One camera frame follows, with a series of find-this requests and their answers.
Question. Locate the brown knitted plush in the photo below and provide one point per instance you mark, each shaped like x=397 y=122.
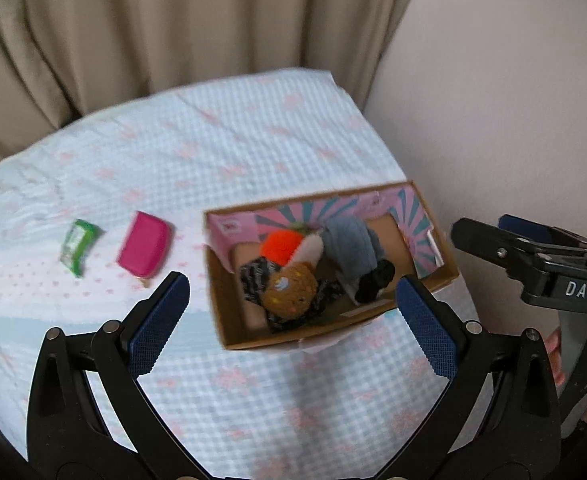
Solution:
x=291 y=296

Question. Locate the grey sock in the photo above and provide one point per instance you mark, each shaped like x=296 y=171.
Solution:
x=353 y=250

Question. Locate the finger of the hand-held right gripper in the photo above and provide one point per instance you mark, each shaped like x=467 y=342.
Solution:
x=528 y=230
x=493 y=247

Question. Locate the white sock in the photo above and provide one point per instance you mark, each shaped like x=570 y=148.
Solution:
x=310 y=251

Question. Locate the green tissue packet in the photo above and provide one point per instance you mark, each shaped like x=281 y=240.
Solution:
x=77 y=246

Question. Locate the orange plush toy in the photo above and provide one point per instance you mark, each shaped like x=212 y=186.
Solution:
x=278 y=246

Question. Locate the pink zip pouch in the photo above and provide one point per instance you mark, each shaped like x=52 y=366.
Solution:
x=143 y=246

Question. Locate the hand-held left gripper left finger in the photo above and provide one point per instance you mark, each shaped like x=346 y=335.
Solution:
x=157 y=320

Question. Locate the beige curtain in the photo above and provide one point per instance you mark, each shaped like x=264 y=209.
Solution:
x=173 y=35

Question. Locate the black sock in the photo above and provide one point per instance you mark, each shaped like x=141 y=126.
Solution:
x=376 y=283

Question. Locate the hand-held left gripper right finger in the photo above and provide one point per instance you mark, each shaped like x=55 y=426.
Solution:
x=427 y=325

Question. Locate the person's right hand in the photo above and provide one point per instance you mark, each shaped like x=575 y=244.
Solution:
x=556 y=357

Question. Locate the dark patterned scrunchie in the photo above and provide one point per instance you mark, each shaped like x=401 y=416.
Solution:
x=255 y=275

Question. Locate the pink printed cardboard box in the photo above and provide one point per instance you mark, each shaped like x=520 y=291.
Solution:
x=233 y=332

